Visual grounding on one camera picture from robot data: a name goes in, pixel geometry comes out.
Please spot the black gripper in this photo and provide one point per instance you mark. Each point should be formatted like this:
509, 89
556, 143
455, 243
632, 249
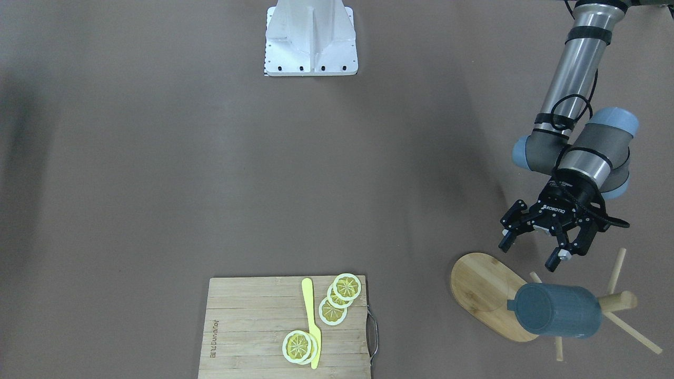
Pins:
565, 199

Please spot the dark green mug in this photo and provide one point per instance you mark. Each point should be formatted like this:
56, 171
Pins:
556, 310

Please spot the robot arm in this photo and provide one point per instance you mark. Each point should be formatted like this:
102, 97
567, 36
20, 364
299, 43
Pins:
585, 153

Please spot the wooden cup rack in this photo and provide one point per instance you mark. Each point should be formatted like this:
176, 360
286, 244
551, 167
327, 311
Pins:
482, 285

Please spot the lemon slice middle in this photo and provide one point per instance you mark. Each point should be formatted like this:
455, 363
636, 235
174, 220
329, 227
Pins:
335, 301

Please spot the lemon slice lower cluster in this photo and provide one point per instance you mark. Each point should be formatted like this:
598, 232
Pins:
331, 315

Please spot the lemon slice behind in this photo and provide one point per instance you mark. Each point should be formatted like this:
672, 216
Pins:
314, 347

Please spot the lemon slice front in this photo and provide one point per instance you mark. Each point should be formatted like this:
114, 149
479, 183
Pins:
295, 346

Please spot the bamboo cutting board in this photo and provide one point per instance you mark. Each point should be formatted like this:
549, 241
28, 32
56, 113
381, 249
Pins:
247, 319

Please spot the white camera mast base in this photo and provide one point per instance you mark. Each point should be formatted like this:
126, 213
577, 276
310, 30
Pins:
310, 38

